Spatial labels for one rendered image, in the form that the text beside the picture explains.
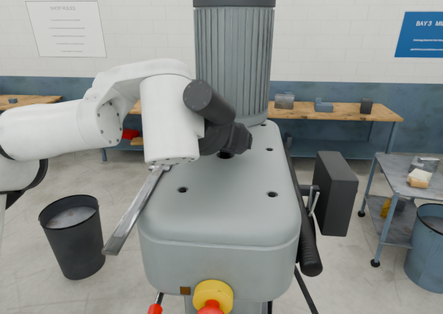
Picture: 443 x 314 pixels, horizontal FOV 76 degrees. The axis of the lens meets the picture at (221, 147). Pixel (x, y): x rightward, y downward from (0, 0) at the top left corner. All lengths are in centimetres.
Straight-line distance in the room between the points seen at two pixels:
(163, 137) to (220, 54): 40
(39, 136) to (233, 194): 28
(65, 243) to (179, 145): 249
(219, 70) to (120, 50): 453
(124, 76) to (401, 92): 520
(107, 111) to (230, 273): 29
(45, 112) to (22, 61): 574
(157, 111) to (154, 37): 464
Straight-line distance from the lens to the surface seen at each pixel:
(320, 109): 440
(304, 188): 98
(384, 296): 304
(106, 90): 36
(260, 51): 71
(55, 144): 40
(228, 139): 47
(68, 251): 283
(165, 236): 42
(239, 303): 73
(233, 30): 68
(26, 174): 48
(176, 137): 32
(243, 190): 47
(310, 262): 49
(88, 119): 37
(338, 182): 88
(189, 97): 31
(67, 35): 557
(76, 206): 307
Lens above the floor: 215
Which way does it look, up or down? 25 degrees down
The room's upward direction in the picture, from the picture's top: straight up
